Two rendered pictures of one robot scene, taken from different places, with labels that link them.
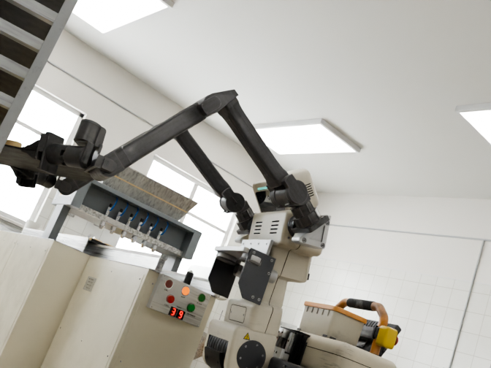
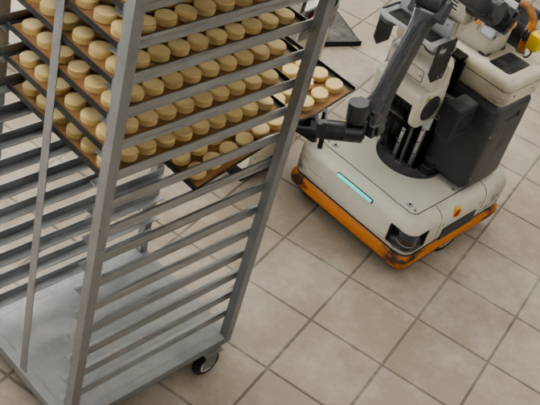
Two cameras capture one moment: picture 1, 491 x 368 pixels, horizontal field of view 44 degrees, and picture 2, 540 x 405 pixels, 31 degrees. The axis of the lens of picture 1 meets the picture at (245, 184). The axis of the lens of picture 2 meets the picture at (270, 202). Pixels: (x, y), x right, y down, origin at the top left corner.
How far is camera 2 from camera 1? 2.56 m
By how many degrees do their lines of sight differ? 62
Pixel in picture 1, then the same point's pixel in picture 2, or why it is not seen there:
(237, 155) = not seen: outside the picture
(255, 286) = (440, 68)
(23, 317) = not seen: hidden behind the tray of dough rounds
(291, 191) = (495, 18)
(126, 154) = (386, 108)
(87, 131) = (362, 117)
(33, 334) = not seen: hidden behind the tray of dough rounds
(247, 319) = (426, 83)
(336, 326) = (492, 44)
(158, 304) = (303, 35)
